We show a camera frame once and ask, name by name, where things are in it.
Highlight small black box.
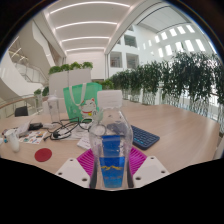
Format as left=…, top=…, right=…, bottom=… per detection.
left=28, top=122, right=44, bottom=131

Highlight black cable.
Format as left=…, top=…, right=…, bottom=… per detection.
left=49, top=117, right=93, bottom=141

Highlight white mug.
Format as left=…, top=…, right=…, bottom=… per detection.
left=4, top=128, right=21, bottom=153

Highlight green tote bag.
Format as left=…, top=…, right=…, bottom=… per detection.
left=62, top=82, right=103, bottom=123

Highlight row of green plants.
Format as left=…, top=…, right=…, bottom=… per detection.
left=99, top=51, right=224, bottom=118

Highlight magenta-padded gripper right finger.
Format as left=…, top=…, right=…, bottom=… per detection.
left=128, top=146, right=171, bottom=189

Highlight clear blue-labelled water bottle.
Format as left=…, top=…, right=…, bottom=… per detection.
left=88, top=89, right=134, bottom=191

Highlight clear unlabelled plastic bottle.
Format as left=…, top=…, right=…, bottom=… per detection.
left=47, top=92, right=62, bottom=125

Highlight white paper packet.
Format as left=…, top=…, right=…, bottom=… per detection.
left=76, top=131, right=92, bottom=150

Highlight white cabinet with plants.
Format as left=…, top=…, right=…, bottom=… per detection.
left=48, top=61, right=94, bottom=99

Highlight black chair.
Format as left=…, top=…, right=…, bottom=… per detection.
left=14, top=105, right=30, bottom=118

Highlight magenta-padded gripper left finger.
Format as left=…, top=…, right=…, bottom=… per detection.
left=54, top=148, right=99, bottom=189

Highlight flat round red coaster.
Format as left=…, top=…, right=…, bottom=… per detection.
left=34, top=147, right=53, bottom=163

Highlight colourful sticker sheet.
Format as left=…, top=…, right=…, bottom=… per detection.
left=19, top=129, right=49, bottom=145

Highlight white chair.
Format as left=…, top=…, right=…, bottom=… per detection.
left=41, top=99, right=68, bottom=114

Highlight potted green plants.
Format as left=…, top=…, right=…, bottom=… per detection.
left=33, top=86, right=50, bottom=101

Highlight low shelf with plants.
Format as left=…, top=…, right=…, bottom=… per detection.
left=99, top=79, right=115, bottom=91

